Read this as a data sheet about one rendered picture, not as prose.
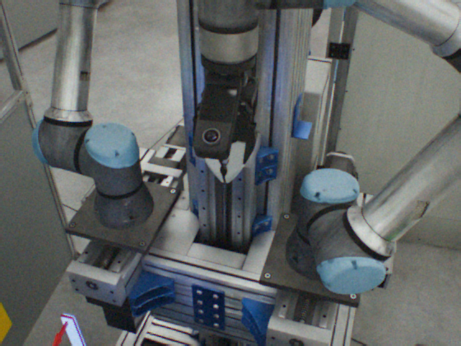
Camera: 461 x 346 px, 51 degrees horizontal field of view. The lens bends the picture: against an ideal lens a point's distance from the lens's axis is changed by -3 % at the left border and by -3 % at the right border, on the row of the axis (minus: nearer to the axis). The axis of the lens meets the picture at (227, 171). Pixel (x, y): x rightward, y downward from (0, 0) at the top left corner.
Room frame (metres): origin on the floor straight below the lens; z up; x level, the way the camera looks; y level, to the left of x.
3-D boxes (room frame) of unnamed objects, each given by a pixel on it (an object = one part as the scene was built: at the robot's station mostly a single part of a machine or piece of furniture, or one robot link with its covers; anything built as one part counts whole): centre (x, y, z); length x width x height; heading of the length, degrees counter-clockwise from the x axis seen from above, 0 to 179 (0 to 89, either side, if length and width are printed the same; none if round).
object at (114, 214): (0.89, 0.26, 1.09); 0.15 x 0.15 x 0.10
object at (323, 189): (0.73, -0.21, 1.20); 0.13 x 0.12 x 0.14; 6
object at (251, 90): (0.59, 0.00, 1.57); 0.09 x 0.08 x 0.12; 168
